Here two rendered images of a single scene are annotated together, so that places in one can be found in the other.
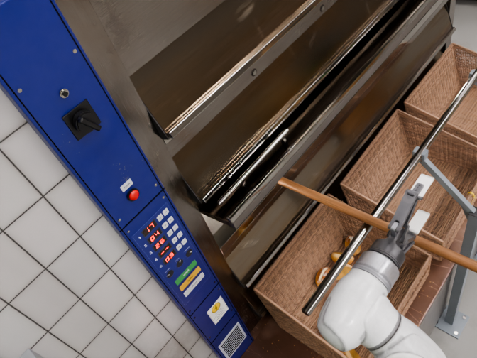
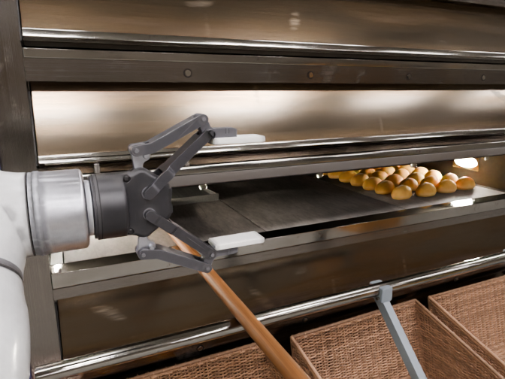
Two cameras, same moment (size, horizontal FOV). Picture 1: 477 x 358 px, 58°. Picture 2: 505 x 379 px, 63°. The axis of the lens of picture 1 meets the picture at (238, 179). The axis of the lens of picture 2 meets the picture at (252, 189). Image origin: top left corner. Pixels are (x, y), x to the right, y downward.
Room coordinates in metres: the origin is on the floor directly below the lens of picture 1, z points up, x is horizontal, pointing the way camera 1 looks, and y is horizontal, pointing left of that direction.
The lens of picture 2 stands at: (0.05, -0.48, 1.62)
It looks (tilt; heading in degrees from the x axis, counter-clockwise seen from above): 14 degrees down; 9
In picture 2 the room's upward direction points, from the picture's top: straight up
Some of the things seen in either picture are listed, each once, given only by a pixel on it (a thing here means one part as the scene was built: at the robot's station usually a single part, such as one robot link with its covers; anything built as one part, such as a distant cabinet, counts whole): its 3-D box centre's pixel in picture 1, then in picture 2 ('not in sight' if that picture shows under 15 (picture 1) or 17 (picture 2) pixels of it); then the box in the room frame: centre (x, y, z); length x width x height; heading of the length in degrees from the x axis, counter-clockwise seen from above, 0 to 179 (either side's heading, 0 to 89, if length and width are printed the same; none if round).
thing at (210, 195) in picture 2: not in sight; (140, 193); (1.59, 0.23, 1.20); 0.55 x 0.36 x 0.03; 125
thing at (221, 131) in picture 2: (415, 190); (215, 125); (0.54, -0.36, 1.57); 0.05 x 0.01 x 0.03; 124
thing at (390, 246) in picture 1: (392, 246); (131, 202); (0.48, -0.27, 1.48); 0.09 x 0.07 x 0.08; 124
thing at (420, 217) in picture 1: (417, 221); (236, 240); (0.56, -0.38, 1.42); 0.07 x 0.03 x 0.01; 124
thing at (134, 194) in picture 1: (131, 192); not in sight; (0.76, 0.25, 1.67); 0.03 x 0.02 x 0.06; 124
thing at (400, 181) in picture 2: not in sight; (391, 175); (2.07, -0.83, 1.21); 0.61 x 0.48 x 0.06; 34
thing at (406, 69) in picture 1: (359, 118); (348, 268); (1.38, -0.60, 1.02); 1.79 x 0.11 x 0.19; 124
